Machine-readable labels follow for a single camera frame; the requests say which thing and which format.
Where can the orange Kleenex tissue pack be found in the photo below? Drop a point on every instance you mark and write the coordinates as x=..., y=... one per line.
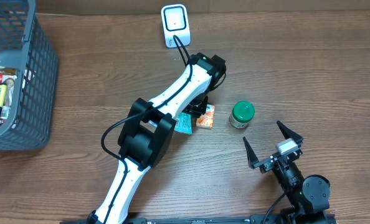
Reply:
x=206, y=120

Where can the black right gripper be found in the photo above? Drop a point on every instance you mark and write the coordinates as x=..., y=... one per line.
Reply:
x=274, y=158

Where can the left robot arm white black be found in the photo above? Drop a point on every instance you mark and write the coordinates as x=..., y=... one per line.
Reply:
x=148, y=130

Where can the teal tissue packet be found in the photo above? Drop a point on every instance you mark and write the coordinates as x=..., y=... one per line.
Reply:
x=183, y=124

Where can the green lid jar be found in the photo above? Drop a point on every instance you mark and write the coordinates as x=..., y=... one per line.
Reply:
x=242, y=114

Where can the beige brown snack bag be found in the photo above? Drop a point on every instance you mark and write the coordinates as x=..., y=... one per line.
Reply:
x=9, y=78

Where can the white barcode scanner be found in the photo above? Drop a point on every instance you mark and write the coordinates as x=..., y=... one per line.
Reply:
x=175, y=22

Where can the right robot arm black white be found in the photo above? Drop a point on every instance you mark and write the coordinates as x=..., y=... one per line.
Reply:
x=304, y=199

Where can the grey plastic mesh basket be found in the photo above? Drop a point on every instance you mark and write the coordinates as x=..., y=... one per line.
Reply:
x=25, y=47

